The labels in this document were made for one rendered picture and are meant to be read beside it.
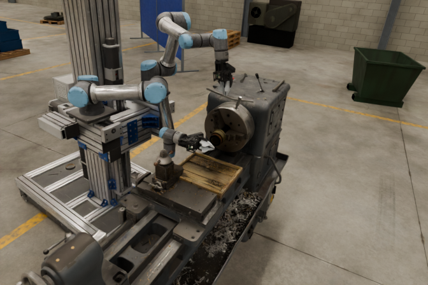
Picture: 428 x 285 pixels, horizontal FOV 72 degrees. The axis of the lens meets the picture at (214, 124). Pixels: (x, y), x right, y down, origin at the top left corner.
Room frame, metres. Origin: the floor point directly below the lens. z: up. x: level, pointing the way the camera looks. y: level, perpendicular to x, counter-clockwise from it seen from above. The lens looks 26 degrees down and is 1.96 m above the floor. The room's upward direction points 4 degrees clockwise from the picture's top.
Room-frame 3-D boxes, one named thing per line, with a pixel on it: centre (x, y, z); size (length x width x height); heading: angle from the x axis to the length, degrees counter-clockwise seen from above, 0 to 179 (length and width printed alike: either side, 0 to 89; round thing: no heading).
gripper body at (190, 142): (1.52, 0.13, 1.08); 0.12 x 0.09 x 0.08; 63
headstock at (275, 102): (2.11, -0.26, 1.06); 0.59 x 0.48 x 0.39; 154
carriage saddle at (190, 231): (1.17, 0.19, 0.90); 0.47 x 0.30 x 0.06; 64
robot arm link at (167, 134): (1.59, 0.27, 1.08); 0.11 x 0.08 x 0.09; 63
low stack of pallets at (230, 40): (9.97, -0.09, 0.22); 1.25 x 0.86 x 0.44; 158
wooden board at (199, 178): (1.49, 0.03, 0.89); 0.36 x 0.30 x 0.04; 64
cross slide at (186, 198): (1.21, 0.19, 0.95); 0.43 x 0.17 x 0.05; 64
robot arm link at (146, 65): (2.10, 0.50, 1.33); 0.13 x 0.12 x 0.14; 125
